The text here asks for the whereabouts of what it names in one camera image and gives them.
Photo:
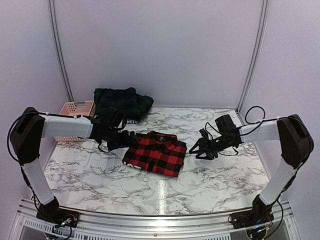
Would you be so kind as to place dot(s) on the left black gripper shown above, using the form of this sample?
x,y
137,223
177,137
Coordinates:
x,y
125,142

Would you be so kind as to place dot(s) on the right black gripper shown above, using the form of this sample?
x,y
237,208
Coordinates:
x,y
201,142

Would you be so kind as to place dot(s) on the green plaid skirt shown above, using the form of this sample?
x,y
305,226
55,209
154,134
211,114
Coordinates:
x,y
127,101

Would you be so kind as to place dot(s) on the red black plaid shirt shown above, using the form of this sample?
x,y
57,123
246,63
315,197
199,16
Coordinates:
x,y
157,153

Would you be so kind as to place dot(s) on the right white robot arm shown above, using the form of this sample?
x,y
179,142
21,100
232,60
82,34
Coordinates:
x,y
295,143

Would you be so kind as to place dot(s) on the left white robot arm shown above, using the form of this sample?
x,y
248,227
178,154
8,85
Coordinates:
x,y
27,131

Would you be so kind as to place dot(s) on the pink plastic basket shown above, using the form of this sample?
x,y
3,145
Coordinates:
x,y
84,108

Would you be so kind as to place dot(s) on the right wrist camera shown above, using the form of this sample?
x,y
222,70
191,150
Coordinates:
x,y
204,133

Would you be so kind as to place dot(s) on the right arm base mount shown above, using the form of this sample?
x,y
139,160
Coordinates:
x,y
244,219

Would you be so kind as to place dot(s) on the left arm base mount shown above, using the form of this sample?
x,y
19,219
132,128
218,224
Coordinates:
x,y
62,216

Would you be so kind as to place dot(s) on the aluminium front table rail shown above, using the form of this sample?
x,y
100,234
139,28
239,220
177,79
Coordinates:
x,y
109,226

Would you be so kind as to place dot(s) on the left aluminium frame post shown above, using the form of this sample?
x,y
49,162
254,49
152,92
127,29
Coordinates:
x,y
58,49

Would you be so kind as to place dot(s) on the aluminium frame post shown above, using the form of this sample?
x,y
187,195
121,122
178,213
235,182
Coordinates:
x,y
260,33
58,49

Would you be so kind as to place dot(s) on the right aluminium frame post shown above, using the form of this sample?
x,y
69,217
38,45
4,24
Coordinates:
x,y
260,33

